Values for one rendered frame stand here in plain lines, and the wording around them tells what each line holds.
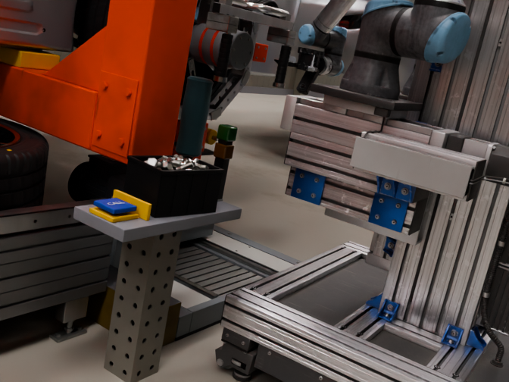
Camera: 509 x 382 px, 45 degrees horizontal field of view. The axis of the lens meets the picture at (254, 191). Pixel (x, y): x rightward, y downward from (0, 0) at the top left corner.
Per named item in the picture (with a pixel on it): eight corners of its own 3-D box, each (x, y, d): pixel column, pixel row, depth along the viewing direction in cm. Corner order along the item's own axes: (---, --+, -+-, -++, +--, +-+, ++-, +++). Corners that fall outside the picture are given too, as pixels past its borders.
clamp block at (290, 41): (273, 42, 223) (276, 26, 222) (294, 45, 218) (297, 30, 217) (265, 40, 219) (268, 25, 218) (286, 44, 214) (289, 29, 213)
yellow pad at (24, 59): (32, 63, 202) (33, 48, 201) (58, 71, 195) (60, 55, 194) (-7, 59, 191) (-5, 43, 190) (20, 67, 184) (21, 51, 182)
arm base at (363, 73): (406, 100, 159) (415, 62, 156) (385, 98, 146) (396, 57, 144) (353, 89, 166) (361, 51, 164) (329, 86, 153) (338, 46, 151)
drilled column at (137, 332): (131, 355, 169) (154, 211, 159) (157, 372, 164) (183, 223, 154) (103, 367, 161) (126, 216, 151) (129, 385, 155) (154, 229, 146)
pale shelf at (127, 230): (194, 200, 177) (195, 189, 176) (240, 218, 168) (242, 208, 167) (72, 218, 142) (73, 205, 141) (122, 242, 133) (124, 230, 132)
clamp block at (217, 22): (214, 29, 195) (217, 13, 194) (237, 34, 190) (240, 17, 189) (204, 27, 191) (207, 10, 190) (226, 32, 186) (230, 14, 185)
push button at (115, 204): (115, 206, 145) (117, 197, 144) (135, 215, 141) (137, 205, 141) (92, 209, 139) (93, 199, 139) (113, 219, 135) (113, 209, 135)
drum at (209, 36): (205, 62, 226) (212, 23, 223) (251, 73, 215) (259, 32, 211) (179, 59, 214) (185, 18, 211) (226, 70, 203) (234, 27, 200)
